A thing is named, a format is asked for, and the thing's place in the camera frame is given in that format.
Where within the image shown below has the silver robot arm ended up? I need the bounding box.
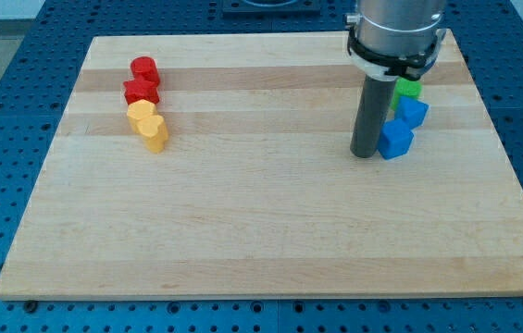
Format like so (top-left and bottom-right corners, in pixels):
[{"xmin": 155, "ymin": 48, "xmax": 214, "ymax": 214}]
[{"xmin": 343, "ymin": 0, "xmax": 446, "ymax": 82}]

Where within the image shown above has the light wooden board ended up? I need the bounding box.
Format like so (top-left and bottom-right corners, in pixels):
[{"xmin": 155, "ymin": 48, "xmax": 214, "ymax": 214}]
[{"xmin": 0, "ymin": 31, "xmax": 523, "ymax": 301}]

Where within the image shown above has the yellow heart block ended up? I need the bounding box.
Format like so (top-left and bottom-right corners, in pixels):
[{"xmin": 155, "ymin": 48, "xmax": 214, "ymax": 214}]
[{"xmin": 137, "ymin": 115, "xmax": 169, "ymax": 154}]

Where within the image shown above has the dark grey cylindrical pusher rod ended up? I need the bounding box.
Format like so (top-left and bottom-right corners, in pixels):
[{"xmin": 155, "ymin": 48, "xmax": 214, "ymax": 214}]
[{"xmin": 350, "ymin": 77, "xmax": 396, "ymax": 158}]

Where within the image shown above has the yellow hexagon block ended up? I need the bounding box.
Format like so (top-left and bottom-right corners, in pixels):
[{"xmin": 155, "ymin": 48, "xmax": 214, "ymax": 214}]
[{"xmin": 126, "ymin": 99, "xmax": 157, "ymax": 133}]

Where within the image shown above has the blue cube block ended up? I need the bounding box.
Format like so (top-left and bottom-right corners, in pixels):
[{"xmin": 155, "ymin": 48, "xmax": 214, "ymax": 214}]
[{"xmin": 378, "ymin": 119, "xmax": 414, "ymax": 160}]

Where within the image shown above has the red star block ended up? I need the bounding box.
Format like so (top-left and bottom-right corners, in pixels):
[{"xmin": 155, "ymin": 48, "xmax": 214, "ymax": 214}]
[{"xmin": 123, "ymin": 77, "xmax": 160, "ymax": 105}]

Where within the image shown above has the red cylinder block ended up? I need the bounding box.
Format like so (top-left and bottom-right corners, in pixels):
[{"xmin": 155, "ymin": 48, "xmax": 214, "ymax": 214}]
[{"xmin": 130, "ymin": 56, "xmax": 160, "ymax": 86}]

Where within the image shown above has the blue pentagon block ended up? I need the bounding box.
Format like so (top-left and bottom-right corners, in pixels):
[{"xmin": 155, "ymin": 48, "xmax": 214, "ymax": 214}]
[{"xmin": 394, "ymin": 96, "xmax": 430, "ymax": 129}]

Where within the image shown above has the green block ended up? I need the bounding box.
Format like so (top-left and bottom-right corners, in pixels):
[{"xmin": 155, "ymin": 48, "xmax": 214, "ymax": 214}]
[{"xmin": 390, "ymin": 78, "xmax": 423, "ymax": 110}]

